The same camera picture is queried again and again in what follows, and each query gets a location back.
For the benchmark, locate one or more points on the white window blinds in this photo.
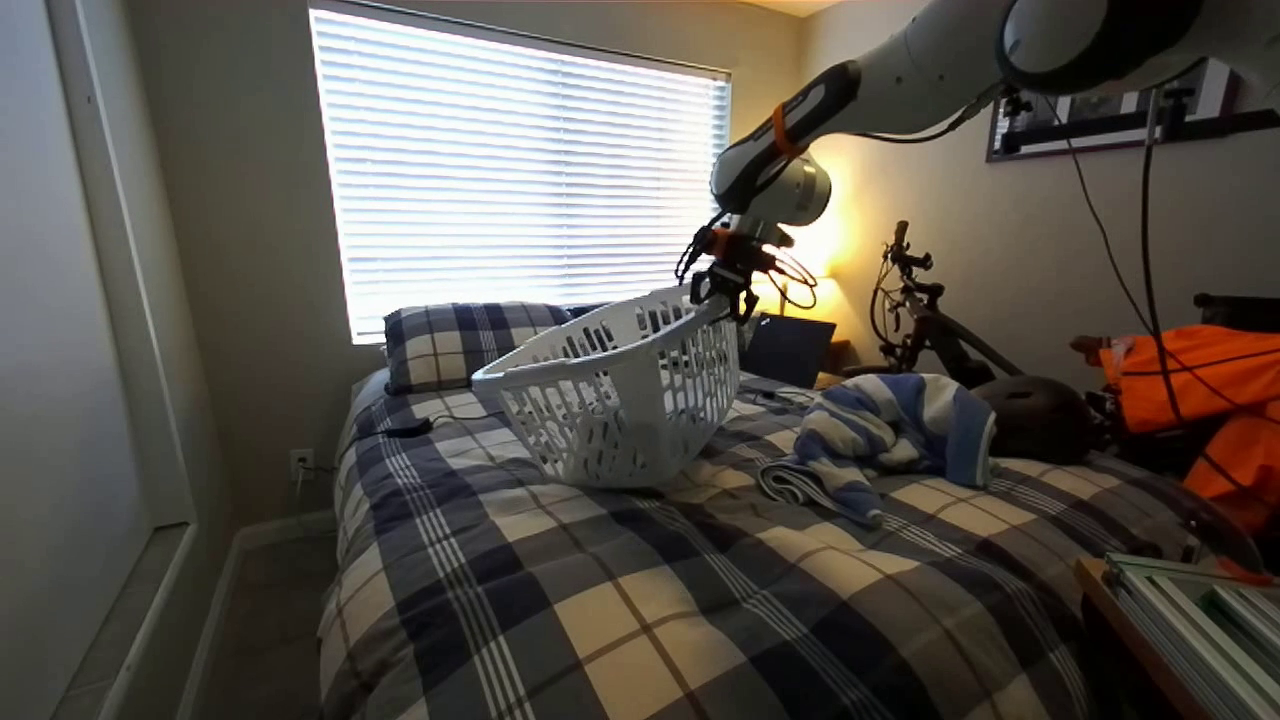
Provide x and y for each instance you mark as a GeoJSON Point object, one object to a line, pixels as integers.
{"type": "Point", "coordinates": [522, 174]}

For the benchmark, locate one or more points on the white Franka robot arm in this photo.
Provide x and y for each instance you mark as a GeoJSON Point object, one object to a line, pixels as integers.
{"type": "Point", "coordinates": [935, 63]}

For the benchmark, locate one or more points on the black case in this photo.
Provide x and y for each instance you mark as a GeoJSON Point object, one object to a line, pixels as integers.
{"type": "Point", "coordinates": [1243, 311]}

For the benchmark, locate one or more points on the orange jacket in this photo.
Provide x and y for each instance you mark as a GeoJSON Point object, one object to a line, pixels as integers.
{"type": "Point", "coordinates": [1206, 372]}

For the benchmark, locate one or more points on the blue plaid comforter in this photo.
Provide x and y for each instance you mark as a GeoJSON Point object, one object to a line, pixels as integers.
{"type": "Point", "coordinates": [560, 603]}

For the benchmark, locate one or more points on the wooden table with aluminium frame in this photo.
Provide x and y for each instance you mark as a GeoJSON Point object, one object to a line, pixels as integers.
{"type": "Point", "coordinates": [1203, 633]}

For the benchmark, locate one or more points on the dark blue box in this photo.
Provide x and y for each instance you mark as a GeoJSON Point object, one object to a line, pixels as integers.
{"type": "Point", "coordinates": [795, 348]}

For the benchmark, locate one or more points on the black camera mounting bar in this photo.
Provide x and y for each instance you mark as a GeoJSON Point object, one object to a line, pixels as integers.
{"type": "Point", "coordinates": [1203, 124]}

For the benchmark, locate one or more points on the blue white striped towel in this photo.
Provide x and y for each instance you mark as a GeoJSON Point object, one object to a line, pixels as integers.
{"type": "Point", "coordinates": [881, 426]}

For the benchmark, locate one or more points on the white plastic laundry basket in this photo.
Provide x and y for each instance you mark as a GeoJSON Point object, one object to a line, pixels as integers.
{"type": "Point", "coordinates": [614, 407]}

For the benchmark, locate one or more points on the white closet door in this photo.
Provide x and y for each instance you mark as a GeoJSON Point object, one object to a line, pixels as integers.
{"type": "Point", "coordinates": [66, 402]}

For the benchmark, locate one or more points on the black bicycle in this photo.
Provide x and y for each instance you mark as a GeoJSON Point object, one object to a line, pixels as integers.
{"type": "Point", "coordinates": [935, 326]}

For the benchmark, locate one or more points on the black bicycle helmet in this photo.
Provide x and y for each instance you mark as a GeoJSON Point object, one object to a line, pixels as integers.
{"type": "Point", "coordinates": [1037, 419]}

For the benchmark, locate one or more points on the white wall outlet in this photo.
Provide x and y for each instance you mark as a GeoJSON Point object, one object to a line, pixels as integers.
{"type": "Point", "coordinates": [302, 461]}

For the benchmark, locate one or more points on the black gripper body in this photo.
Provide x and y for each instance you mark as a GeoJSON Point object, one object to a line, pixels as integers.
{"type": "Point", "coordinates": [737, 253]}

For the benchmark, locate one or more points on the small black charger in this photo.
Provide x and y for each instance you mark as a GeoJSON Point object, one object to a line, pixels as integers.
{"type": "Point", "coordinates": [404, 426]}

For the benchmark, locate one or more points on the black framed wall picture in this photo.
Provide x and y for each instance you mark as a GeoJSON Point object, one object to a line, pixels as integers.
{"type": "Point", "coordinates": [1215, 93]}

